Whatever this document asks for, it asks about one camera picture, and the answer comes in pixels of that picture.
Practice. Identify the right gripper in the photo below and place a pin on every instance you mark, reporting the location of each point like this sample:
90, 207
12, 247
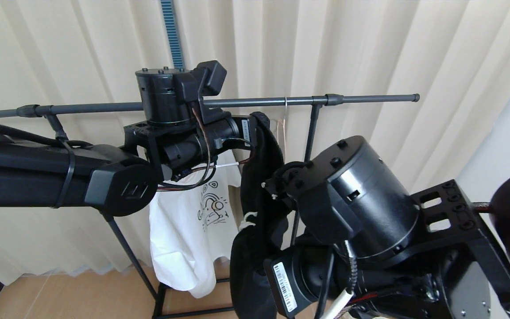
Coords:
308, 274

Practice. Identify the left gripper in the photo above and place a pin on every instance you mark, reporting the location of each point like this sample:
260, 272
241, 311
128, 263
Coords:
233, 133

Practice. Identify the black garment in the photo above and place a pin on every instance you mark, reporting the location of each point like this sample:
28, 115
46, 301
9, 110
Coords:
259, 177

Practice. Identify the white shirt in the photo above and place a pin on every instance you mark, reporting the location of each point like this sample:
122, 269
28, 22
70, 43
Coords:
179, 239

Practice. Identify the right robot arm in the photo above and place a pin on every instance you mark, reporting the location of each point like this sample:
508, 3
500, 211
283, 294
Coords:
370, 190

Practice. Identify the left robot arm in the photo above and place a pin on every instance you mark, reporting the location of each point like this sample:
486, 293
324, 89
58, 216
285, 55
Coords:
38, 173

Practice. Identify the pink clothes hanger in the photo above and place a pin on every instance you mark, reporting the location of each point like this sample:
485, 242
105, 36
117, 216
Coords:
284, 124

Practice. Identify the black clothes rack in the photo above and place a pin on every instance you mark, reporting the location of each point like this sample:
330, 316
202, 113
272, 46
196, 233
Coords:
370, 98

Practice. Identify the window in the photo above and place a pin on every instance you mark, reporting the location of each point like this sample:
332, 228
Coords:
173, 35

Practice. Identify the beige curtain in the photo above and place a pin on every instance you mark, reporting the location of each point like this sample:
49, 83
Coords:
60, 53
326, 44

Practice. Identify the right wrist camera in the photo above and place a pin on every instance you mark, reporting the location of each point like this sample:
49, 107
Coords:
326, 217

